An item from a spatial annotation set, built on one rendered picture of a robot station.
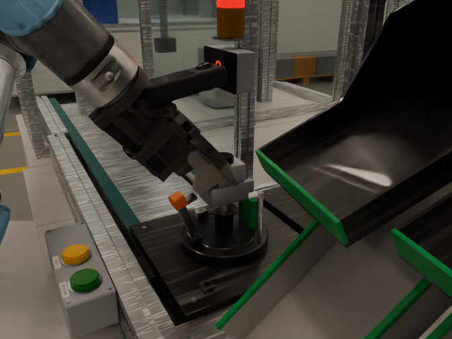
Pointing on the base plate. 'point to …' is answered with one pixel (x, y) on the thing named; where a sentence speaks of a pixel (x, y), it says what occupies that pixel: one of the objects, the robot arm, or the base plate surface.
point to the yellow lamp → (231, 23)
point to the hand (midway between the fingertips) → (226, 169)
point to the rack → (362, 33)
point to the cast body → (220, 198)
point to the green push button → (85, 280)
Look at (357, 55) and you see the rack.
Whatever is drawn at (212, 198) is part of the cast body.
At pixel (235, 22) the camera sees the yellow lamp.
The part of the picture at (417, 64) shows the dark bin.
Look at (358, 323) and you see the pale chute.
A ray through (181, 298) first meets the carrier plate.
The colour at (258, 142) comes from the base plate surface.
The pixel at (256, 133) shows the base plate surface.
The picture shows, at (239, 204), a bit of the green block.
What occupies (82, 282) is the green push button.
